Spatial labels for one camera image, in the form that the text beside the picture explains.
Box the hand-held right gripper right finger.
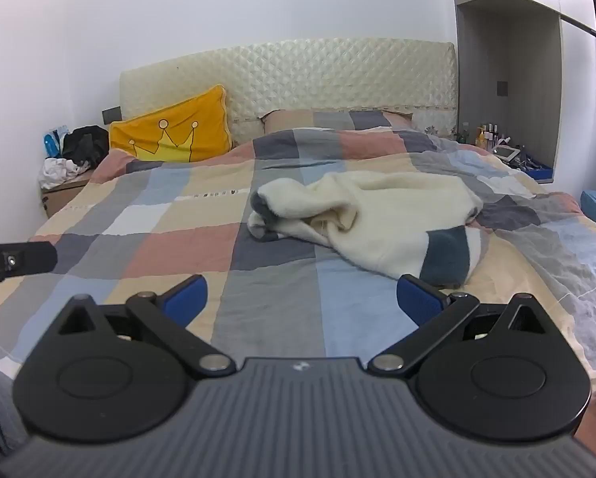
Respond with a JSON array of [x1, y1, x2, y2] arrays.
[[368, 274, 549, 376]]

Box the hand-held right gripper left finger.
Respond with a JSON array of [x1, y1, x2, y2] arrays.
[[59, 274, 236, 378]]

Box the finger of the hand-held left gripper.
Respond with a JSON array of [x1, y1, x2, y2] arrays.
[[0, 241, 58, 290]]

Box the cream sweater with blue stripes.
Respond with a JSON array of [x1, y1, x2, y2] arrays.
[[247, 169, 485, 290]]

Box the plaid patchwork quilt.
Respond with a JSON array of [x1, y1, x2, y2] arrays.
[[0, 127, 596, 384]]

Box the cardboard box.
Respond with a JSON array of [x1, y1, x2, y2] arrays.
[[39, 176, 92, 219]]

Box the white crumpled cloth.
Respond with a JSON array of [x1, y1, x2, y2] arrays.
[[39, 158, 92, 190]]

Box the blue bottle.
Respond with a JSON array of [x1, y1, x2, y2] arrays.
[[43, 124, 72, 159]]

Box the black cloth bundle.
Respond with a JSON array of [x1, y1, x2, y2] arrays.
[[61, 125, 110, 170]]

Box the blue tray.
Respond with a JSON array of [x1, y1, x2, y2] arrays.
[[519, 157, 555, 182]]

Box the row of small bottles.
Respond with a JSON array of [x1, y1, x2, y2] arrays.
[[474, 122, 509, 153]]

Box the yellow crown print pillow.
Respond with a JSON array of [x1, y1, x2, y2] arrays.
[[108, 84, 234, 163]]

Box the plaid pillow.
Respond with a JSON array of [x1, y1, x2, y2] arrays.
[[260, 108, 415, 135]]

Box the cream quilted headboard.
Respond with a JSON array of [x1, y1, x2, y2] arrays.
[[118, 37, 458, 145]]

